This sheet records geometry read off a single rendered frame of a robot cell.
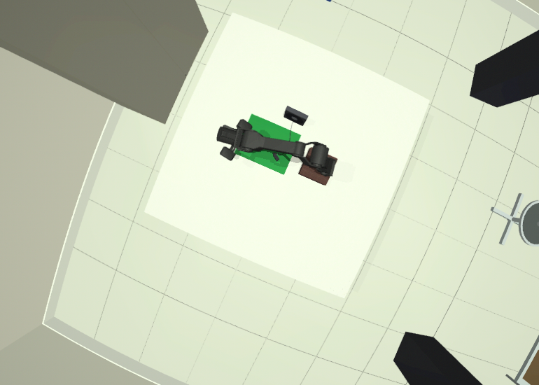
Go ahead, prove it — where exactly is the green circuit board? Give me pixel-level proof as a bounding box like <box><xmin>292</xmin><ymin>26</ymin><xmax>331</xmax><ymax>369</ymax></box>
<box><xmin>234</xmin><ymin>114</ymin><xmax>301</xmax><ymax>175</ymax></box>

